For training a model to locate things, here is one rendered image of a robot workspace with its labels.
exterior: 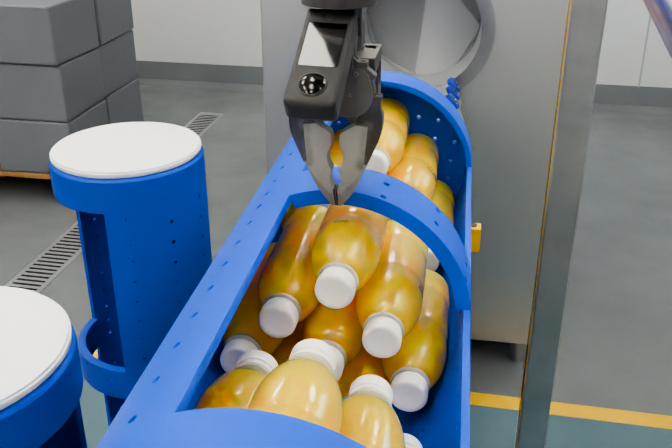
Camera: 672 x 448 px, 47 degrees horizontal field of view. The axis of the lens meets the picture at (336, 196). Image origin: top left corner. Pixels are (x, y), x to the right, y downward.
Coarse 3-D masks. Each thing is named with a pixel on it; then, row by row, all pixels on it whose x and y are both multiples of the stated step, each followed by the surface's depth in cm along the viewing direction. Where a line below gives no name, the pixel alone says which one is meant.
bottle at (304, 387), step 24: (288, 360) 61; (312, 360) 61; (264, 384) 58; (288, 384) 56; (312, 384) 57; (336, 384) 59; (264, 408) 55; (288, 408) 54; (312, 408) 55; (336, 408) 57
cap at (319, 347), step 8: (296, 344) 65; (304, 344) 64; (312, 344) 64; (320, 344) 64; (296, 352) 63; (312, 352) 63; (320, 352) 63; (328, 352) 64; (328, 360) 63; (336, 360) 65
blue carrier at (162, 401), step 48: (384, 96) 122; (432, 96) 116; (288, 144) 104; (288, 192) 81; (384, 192) 80; (240, 240) 75; (432, 240) 79; (240, 288) 63; (192, 336) 59; (144, 384) 56; (192, 384) 52; (144, 432) 49; (192, 432) 47; (240, 432) 46; (288, 432) 47; (336, 432) 48; (432, 432) 78
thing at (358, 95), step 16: (304, 0) 71; (320, 0) 69; (336, 0) 69; (352, 0) 69; (368, 0) 70; (368, 48) 77; (352, 64) 71; (368, 64) 72; (352, 80) 72; (368, 80) 72; (352, 96) 72; (368, 96) 72; (352, 112) 73
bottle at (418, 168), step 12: (408, 144) 118; (420, 144) 118; (432, 144) 120; (408, 156) 113; (420, 156) 113; (432, 156) 116; (396, 168) 110; (408, 168) 109; (420, 168) 109; (432, 168) 113; (408, 180) 107; (420, 180) 108; (432, 180) 110; (432, 192) 109
